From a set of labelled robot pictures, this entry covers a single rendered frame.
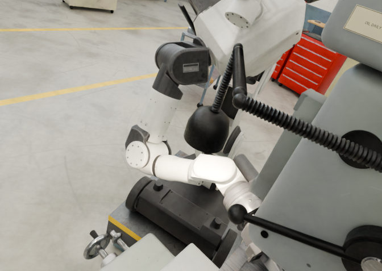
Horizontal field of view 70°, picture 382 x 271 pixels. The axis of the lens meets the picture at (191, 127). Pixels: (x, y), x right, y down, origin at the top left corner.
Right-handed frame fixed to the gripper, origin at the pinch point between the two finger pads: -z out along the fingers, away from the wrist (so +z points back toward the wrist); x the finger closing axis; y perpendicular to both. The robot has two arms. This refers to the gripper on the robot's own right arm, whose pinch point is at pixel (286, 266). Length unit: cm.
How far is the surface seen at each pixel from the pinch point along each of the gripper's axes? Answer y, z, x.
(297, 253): -14.1, -3.0, -9.6
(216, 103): -25.9, 17.1, -16.8
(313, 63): 61, 288, 359
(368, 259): -23.0, -8.8, -10.4
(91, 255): 64, 46, -25
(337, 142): -35.3, -3.2, -20.1
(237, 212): -15.9, 4.0, -16.6
